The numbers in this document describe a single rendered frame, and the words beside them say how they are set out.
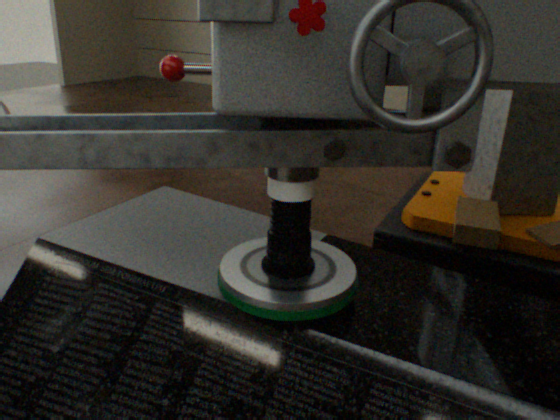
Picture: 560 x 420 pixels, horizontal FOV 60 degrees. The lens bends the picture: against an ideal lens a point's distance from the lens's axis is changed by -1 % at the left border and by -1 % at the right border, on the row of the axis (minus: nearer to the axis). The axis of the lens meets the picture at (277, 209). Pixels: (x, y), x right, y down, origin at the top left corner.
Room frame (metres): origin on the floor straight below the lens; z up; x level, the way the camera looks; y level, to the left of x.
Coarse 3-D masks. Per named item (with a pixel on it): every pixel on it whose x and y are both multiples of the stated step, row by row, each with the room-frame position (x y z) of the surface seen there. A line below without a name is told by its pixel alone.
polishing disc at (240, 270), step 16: (256, 240) 0.76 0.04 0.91; (224, 256) 0.70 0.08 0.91; (240, 256) 0.70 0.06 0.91; (256, 256) 0.70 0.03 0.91; (320, 256) 0.71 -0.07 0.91; (336, 256) 0.71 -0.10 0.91; (224, 272) 0.65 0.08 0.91; (240, 272) 0.65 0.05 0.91; (256, 272) 0.65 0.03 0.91; (320, 272) 0.66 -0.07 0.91; (336, 272) 0.66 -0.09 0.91; (352, 272) 0.66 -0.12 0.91; (240, 288) 0.61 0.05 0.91; (256, 288) 0.61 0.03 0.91; (272, 288) 0.61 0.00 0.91; (288, 288) 0.61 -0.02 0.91; (304, 288) 0.61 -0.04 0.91; (320, 288) 0.61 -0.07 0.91; (336, 288) 0.61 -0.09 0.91; (352, 288) 0.63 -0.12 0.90; (256, 304) 0.58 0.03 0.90; (272, 304) 0.57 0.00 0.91; (288, 304) 0.57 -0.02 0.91; (304, 304) 0.57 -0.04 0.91; (320, 304) 0.58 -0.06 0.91
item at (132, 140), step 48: (0, 144) 0.61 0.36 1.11; (48, 144) 0.61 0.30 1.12; (96, 144) 0.61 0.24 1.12; (144, 144) 0.62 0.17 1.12; (192, 144) 0.62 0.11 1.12; (240, 144) 0.62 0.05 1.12; (288, 144) 0.62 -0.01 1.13; (336, 144) 0.61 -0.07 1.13; (384, 144) 0.62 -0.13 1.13; (432, 144) 0.62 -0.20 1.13
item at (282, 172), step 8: (336, 120) 0.71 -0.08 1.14; (264, 128) 0.66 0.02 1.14; (272, 128) 0.65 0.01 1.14; (264, 168) 0.67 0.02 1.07; (272, 168) 0.65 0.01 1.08; (280, 168) 0.64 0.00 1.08; (288, 168) 0.64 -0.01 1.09; (296, 168) 0.64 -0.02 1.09; (304, 168) 0.64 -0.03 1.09; (312, 168) 0.65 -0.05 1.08; (272, 176) 0.65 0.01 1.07; (280, 176) 0.64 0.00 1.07; (288, 176) 0.64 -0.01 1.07; (296, 176) 0.64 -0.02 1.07; (304, 176) 0.64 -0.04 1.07; (312, 176) 0.65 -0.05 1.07
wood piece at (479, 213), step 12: (468, 204) 1.18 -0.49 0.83; (480, 204) 1.18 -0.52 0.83; (492, 204) 1.18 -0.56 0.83; (456, 216) 1.10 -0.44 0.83; (468, 216) 1.10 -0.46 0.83; (480, 216) 1.10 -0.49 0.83; (492, 216) 1.10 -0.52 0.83; (456, 228) 1.05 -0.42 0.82; (468, 228) 1.04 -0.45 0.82; (480, 228) 1.04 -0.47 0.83; (492, 228) 1.03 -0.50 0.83; (456, 240) 1.05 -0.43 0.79; (468, 240) 1.04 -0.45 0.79; (480, 240) 1.03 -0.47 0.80; (492, 240) 1.02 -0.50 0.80
